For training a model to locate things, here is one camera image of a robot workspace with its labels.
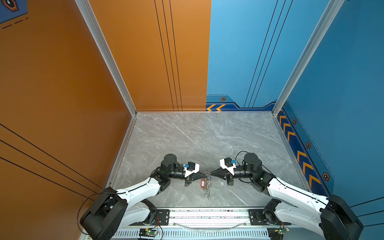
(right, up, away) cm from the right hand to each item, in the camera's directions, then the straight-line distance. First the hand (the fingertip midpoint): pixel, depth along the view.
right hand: (211, 173), depth 70 cm
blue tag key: (0, -2, 0) cm, 2 cm away
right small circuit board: (+33, -27, 0) cm, 43 cm away
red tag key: (-3, -11, +16) cm, 20 cm away
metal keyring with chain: (-1, -11, +15) cm, 18 cm away
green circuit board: (-31, -29, +1) cm, 42 cm away
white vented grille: (-36, -29, 0) cm, 46 cm away
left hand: (-3, -1, +2) cm, 4 cm away
